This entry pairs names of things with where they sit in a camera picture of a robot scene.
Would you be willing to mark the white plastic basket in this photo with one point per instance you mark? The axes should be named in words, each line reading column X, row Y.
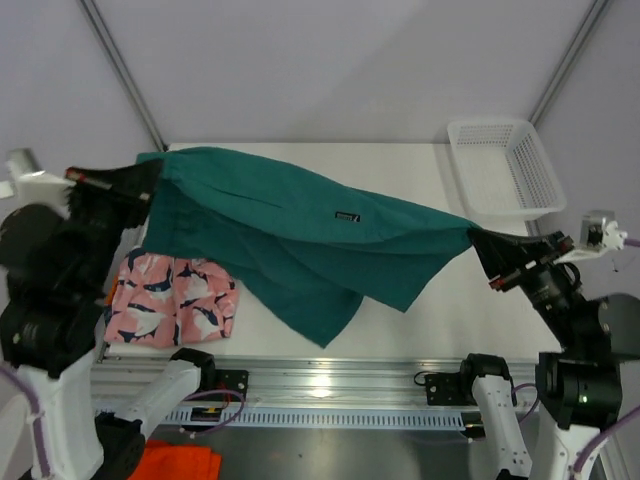
column 503, row 170

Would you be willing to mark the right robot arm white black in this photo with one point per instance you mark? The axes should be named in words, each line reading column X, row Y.
column 579, row 387

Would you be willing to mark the aluminium mounting rail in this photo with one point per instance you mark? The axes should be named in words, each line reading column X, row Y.
column 291, row 383

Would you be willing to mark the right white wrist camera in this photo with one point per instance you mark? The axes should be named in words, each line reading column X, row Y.
column 595, row 237

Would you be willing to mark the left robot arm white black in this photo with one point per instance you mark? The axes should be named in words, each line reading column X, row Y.
column 57, row 249

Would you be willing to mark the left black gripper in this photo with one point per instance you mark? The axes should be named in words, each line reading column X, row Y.
column 131, row 187

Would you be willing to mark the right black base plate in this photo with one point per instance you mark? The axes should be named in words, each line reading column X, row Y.
column 445, row 389

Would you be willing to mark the white slotted cable duct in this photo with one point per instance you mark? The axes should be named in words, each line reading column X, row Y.
column 437, row 420

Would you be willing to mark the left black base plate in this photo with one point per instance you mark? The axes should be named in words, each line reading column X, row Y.
column 226, row 379

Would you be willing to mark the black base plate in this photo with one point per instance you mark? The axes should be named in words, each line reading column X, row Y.
column 445, row 389
column 226, row 379

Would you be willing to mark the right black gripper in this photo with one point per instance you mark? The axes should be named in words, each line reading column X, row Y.
column 508, row 255

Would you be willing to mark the pink patterned shorts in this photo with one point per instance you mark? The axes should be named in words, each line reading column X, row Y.
column 160, row 301

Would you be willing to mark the folded orange shorts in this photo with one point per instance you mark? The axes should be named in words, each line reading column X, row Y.
column 164, row 461

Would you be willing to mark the teal green shorts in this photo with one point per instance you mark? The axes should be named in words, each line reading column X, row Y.
column 310, row 249

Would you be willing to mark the patterned orange blue shorts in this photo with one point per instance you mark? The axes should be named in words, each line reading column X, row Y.
column 111, row 290

